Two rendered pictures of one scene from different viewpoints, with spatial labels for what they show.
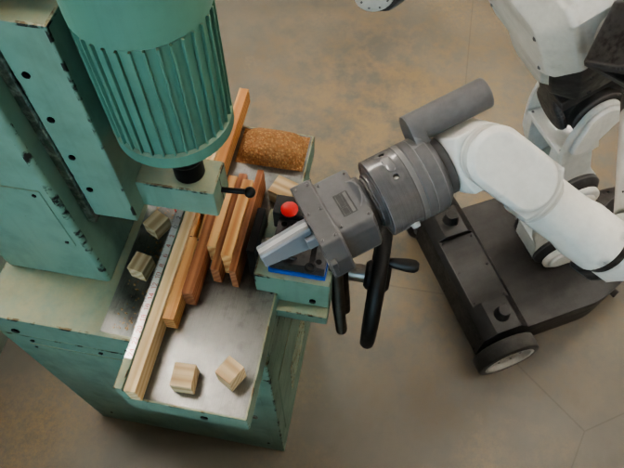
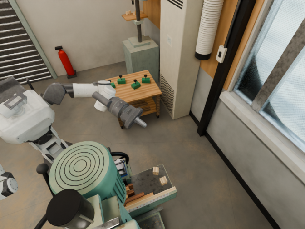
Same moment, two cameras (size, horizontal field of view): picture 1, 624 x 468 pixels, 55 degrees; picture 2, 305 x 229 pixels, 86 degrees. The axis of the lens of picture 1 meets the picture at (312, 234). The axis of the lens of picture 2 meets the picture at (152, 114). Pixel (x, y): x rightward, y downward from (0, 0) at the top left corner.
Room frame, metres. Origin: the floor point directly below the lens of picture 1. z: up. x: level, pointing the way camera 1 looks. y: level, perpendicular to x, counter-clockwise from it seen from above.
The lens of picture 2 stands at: (0.52, 0.48, 1.94)
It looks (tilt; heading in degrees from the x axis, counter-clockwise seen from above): 49 degrees down; 240
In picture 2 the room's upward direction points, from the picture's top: 2 degrees counter-clockwise
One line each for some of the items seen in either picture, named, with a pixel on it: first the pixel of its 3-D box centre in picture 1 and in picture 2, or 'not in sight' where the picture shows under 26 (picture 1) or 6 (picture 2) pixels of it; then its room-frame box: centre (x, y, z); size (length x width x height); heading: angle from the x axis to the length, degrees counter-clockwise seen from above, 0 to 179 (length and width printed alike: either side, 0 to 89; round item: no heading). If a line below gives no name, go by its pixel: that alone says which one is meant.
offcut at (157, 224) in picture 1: (157, 224); not in sight; (0.65, 0.32, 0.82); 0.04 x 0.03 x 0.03; 143
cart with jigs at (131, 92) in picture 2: not in sight; (133, 97); (-0.14, -1.18, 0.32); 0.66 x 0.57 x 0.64; 168
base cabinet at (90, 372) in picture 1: (193, 323); not in sight; (0.62, 0.32, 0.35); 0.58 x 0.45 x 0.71; 79
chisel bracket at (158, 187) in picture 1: (183, 185); not in sight; (0.60, 0.22, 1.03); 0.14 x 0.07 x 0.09; 79
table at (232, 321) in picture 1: (255, 262); (122, 190); (0.54, 0.11, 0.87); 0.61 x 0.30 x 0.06; 169
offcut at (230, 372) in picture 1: (230, 373); (155, 171); (0.30, 0.13, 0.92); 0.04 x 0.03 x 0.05; 141
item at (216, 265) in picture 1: (230, 226); (116, 199); (0.58, 0.15, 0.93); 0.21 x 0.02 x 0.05; 169
